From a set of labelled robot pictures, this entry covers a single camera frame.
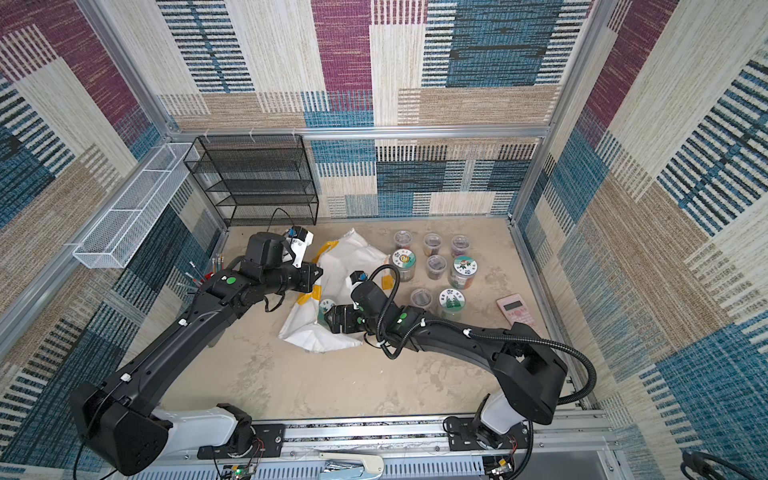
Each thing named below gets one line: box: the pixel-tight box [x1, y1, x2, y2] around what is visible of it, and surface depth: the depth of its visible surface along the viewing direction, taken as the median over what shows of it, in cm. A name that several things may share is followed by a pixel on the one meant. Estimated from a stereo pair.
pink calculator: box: [496, 293, 535, 328], surface depth 96 cm
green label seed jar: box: [391, 248, 417, 282], surface depth 101 cm
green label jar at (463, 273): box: [448, 255, 479, 290], surface depth 98 cm
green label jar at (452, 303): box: [438, 288, 466, 320], surface depth 91 cm
